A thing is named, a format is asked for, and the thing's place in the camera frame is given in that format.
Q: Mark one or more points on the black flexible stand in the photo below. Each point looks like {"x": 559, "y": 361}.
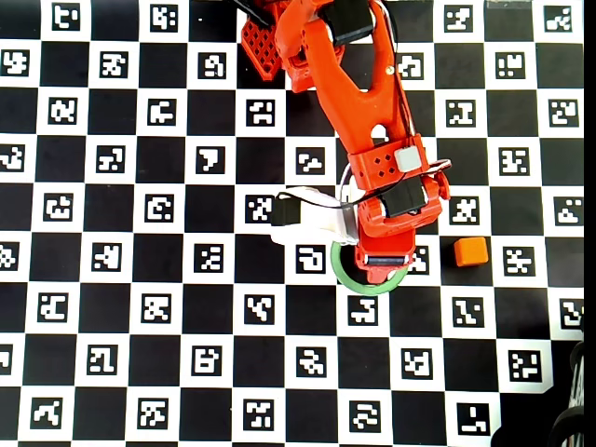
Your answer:
{"x": 570, "y": 419}

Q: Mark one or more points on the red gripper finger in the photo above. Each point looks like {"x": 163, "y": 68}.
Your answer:
{"x": 384, "y": 274}

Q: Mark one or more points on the white square wrist module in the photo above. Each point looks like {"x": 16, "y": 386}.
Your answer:
{"x": 407, "y": 159}

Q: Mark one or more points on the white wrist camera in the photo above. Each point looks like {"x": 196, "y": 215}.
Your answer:
{"x": 312, "y": 223}

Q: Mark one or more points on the clear tape piece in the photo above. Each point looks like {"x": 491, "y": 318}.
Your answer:
{"x": 507, "y": 4}

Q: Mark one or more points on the red robot base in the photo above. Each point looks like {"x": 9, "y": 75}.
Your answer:
{"x": 261, "y": 46}

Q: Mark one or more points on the red robot arm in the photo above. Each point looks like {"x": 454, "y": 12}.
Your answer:
{"x": 344, "y": 102}

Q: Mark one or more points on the orange cube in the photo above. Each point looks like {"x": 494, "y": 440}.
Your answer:
{"x": 471, "y": 251}

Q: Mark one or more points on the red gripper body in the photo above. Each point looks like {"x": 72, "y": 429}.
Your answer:
{"x": 386, "y": 261}

